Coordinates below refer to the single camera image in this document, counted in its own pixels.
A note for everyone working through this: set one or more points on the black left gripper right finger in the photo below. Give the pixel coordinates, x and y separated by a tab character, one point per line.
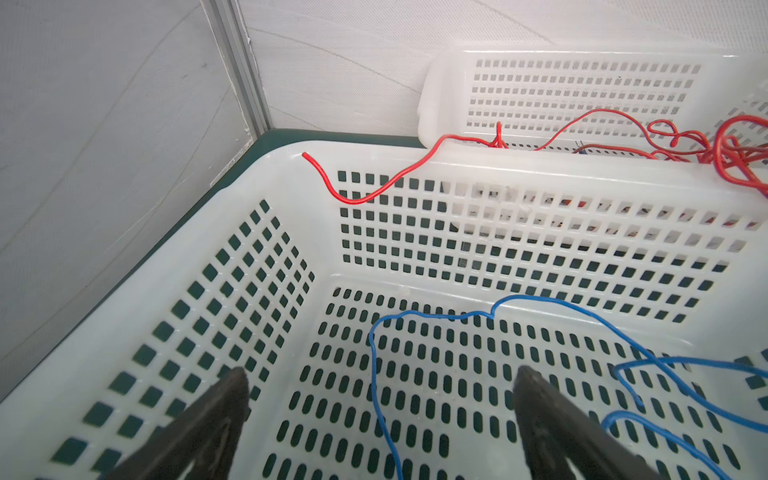
559	440

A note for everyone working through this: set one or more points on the white basket back middle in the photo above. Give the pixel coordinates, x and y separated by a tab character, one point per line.
576	96

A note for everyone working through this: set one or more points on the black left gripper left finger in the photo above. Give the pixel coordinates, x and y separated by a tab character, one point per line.
201	443

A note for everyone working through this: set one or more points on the white basket front left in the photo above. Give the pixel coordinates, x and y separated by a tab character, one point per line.
434	295

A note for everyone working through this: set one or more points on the white basket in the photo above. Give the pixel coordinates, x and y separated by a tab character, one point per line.
576	96
434	295

